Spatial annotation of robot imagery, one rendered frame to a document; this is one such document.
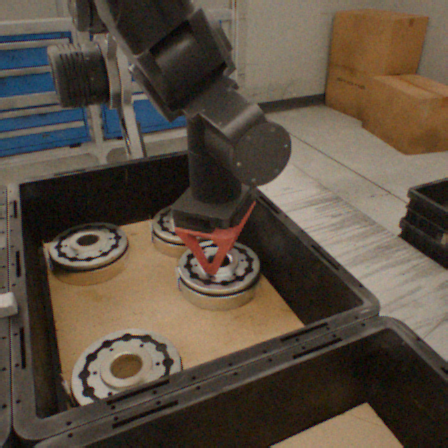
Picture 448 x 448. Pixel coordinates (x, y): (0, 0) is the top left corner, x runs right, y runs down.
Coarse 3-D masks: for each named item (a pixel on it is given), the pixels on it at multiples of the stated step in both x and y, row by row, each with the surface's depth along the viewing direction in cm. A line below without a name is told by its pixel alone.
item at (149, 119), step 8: (88, 32) 203; (136, 96) 227; (144, 96) 229; (104, 104) 223; (136, 104) 230; (144, 104) 232; (152, 104) 234; (104, 112) 225; (112, 112) 227; (136, 112) 232; (144, 112) 234; (152, 112) 237; (104, 120) 227; (112, 120) 229; (136, 120) 235; (144, 120) 237; (152, 120) 239; (160, 120) 241; (176, 120) 245; (184, 120) 248; (104, 128) 229; (112, 128) 231; (120, 128) 233; (144, 128) 240; (152, 128) 242; (160, 128) 244; (112, 136) 234
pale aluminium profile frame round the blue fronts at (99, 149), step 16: (192, 0) 276; (64, 16) 249; (80, 32) 199; (16, 96) 200; (32, 96) 202; (48, 96) 205; (96, 112) 221; (96, 128) 225; (176, 128) 250; (80, 144) 226; (96, 144) 230; (112, 144) 234; (0, 160) 212; (16, 160) 215; (32, 160) 219; (96, 160) 252
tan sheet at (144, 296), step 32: (128, 224) 65; (160, 256) 58; (64, 288) 53; (96, 288) 53; (128, 288) 53; (160, 288) 53; (64, 320) 48; (96, 320) 48; (128, 320) 48; (160, 320) 48; (192, 320) 48; (224, 320) 48; (256, 320) 48; (288, 320) 48; (64, 352) 44; (192, 352) 44; (224, 352) 44
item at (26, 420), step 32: (128, 160) 61; (160, 160) 62; (256, 192) 53; (288, 224) 47; (320, 256) 42; (352, 288) 38; (320, 320) 35; (352, 320) 35; (32, 352) 32; (256, 352) 32; (32, 384) 29; (160, 384) 30; (192, 384) 30; (32, 416) 27; (64, 416) 27; (96, 416) 27
